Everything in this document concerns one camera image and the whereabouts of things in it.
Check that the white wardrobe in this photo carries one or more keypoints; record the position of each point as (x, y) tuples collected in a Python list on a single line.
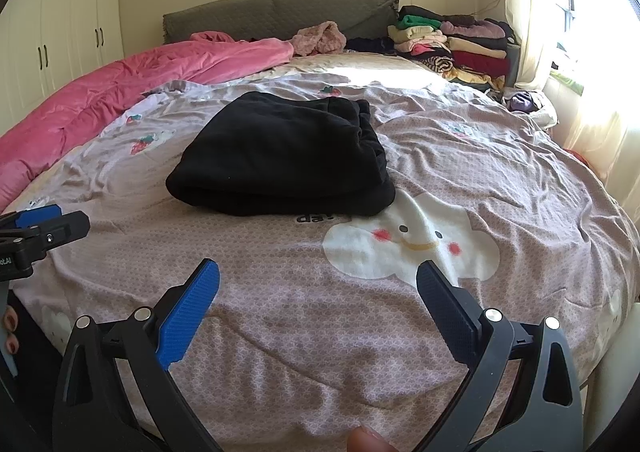
[(65, 21)]

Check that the red object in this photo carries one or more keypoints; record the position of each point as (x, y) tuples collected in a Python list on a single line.
[(580, 156)]

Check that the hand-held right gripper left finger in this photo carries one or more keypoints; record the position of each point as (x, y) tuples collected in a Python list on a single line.
[(190, 312)]

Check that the pink fluffy cloth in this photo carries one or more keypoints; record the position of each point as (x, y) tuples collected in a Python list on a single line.
[(320, 37)]

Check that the white pillow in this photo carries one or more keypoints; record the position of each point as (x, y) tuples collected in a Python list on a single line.
[(544, 114)]

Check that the purple cloth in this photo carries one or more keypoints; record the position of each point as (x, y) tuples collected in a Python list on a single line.
[(522, 102)]

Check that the black sweater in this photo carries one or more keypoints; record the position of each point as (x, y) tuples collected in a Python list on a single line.
[(280, 156)]

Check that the dark crumpled clothes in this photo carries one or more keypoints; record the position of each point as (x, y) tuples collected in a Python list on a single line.
[(372, 44)]

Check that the cream curtain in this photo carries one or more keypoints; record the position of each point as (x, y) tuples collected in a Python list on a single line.
[(535, 21)]

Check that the person's left hand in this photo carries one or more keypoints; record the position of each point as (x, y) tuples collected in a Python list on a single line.
[(11, 344)]

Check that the grey padded headboard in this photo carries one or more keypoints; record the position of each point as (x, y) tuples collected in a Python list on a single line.
[(250, 14)]

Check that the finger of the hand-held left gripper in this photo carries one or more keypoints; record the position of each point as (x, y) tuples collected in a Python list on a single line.
[(37, 214), (67, 229)]

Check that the pink printed bed sheet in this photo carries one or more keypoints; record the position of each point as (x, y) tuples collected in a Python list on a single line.
[(300, 292)]

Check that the pink quilt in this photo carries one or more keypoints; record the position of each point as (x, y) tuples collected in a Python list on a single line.
[(100, 91)]

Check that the person's right hand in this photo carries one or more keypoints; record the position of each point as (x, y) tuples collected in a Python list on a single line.
[(367, 441)]

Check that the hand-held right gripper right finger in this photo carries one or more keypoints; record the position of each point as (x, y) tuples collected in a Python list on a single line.
[(447, 312)]

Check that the pile of folded clothes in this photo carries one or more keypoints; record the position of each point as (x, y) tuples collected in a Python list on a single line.
[(465, 46)]

